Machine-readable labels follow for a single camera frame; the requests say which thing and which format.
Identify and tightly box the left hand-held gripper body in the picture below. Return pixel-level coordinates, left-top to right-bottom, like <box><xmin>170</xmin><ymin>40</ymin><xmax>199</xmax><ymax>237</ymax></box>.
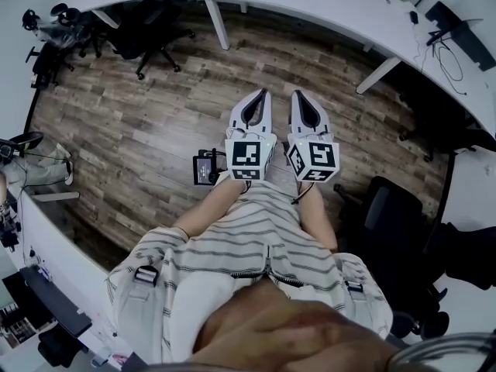
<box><xmin>226</xmin><ymin>126</ymin><xmax>277</xmax><ymax>182</ymax></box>

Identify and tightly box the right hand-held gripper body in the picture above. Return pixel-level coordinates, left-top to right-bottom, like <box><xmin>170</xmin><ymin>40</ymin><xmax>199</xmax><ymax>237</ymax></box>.
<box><xmin>286</xmin><ymin>129</ymin><xmax>342</xmax><ymax>184</ymax></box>

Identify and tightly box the person's right forearm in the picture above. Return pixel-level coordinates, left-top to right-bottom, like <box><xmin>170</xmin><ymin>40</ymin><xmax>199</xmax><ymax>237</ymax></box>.
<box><xmin>297</xmin><ymin>181</ymin><xmax>339</xmax><ymax>252</ymax></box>

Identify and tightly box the person's left forearm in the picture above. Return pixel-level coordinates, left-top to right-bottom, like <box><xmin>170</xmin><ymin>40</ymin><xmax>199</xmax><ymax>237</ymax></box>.
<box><xmin>173</xmin><ymin>177</ymin><xmax>250</xmax><ymax>240</ymax></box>

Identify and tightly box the small black screen device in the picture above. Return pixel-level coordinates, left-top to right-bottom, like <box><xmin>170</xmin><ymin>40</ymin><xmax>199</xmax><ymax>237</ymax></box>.
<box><xmin>192</xmin><ymin>148</ymin><xmax>229</xmax><ymax>188</ymax></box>

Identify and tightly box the person's striped white shirt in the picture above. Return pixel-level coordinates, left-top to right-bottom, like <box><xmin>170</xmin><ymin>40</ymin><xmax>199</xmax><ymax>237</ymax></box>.
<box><xmin>105</xmin><ymin>179</ymin><xmax>394</xmax><ymax>365</ymax></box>

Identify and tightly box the black office chair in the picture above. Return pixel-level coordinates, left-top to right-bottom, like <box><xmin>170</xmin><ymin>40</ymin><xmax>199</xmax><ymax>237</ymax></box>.
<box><xmin>333</xmin><ymin>175</ymin><xmax>451</xmax><ymax>340</ymax></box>
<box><xmin>110</xmin><ymin>1</ymin><xmax>196</xmax><ymax>81</ymax></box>
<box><xmin>22</xmin><ymin>6</ymin><xmax>108</xmax><ymax>91</ymax></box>

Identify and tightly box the long curved white desk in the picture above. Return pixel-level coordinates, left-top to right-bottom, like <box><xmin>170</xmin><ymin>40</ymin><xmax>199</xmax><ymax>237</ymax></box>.
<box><xmin>57</xmin><ymin>0</ymin><xmax>496</xmax><ymax>140</ymax></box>

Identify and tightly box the plain white desk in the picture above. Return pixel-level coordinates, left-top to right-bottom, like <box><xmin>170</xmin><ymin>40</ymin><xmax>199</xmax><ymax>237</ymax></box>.
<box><xmin>424</xmin><ymin>145</ymin><xmax>496</xmax><ymax>340</ymax></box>

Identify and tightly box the person's chin and neck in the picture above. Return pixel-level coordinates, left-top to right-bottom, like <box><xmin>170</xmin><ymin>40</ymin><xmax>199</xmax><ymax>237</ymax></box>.
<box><xmin>192</xmin><ymin>279</ymin><xmax>401</xmax><ymax>372</ymax></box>

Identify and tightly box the black bag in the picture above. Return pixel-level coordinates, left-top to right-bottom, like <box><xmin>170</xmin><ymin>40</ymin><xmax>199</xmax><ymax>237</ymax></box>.
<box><xmin>422</xmin><ymin>220</ymin><xmax>496</xmax><ymax>291</ymax></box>

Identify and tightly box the chair with beige clothing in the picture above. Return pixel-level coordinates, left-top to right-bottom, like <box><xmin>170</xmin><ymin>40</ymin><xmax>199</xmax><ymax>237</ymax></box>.
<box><xmin>0</xmin><ymin>131</ymin><xmax>75</xmax><ymax>188</ymax></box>

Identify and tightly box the white desk with clutter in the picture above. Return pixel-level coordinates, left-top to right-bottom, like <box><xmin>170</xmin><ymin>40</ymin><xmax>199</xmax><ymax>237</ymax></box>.
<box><xmin>0</xmin><ymin>184</ymin><xmax>150</xmax><ymax>372</ymax></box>

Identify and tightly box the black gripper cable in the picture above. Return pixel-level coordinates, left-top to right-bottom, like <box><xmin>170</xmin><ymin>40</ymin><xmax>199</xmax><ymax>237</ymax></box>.
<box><xmin>290</xmin><ymin>181</ymin><xmax>317</xmax><ymax>205</ymax></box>

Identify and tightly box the thin black cable loop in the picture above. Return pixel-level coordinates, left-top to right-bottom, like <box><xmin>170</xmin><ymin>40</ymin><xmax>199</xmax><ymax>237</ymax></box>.
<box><xmin>425</xmin><ymin>39</ymin><xmax>468</xmax><ymax>97</ymax></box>

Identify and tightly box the grey strap with buckle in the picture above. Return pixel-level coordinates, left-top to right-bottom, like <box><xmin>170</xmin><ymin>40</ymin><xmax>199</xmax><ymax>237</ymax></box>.
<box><xmin>343</xmin><ymin>279</ymin><xmax>366</xmax><ymax>317</ymax></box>
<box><xmin>127</xmin><ymin>264</ymin><xmax>160</xmax><ymax>305</ymax></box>

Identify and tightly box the grey head mount rim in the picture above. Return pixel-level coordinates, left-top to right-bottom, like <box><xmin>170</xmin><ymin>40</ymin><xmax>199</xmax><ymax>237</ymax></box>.
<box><xmin>387</xmin><ymin>330</ymin><xmax>496</xmax><ymax>372</ymax></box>

